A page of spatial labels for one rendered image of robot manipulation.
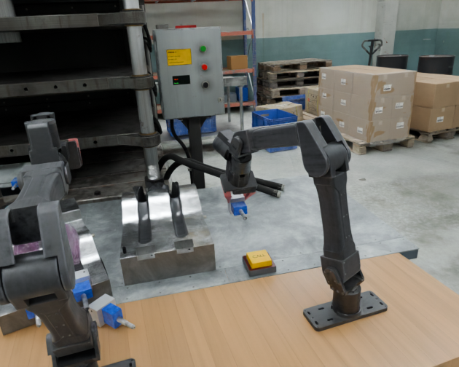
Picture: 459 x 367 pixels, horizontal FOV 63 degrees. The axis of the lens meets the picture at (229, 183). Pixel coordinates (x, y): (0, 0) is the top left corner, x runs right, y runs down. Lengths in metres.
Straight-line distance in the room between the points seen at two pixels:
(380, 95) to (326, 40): 3.98
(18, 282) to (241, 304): 0.59
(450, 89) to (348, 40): 3.70
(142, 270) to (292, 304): 0.42
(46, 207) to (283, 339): 0.59
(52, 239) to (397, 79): 4.51
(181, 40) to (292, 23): 6.50
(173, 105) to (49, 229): 1.32
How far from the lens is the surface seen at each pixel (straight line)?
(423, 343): 0.98
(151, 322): 0.99
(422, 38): 9.77
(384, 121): 4.83
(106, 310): 0.98
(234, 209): 1.14
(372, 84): 4.65
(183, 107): 1.82
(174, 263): 1.09
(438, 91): 5.35
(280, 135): 0.90
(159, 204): 1.29
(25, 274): 0.57
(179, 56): 1.79
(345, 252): 0.89
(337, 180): 0.84
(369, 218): 1.43
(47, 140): 0.81
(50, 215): 0.56
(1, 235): 0.57
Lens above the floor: 1.44
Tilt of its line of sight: 22 degrees down
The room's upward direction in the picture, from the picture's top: 3 degrees counter-clockwise
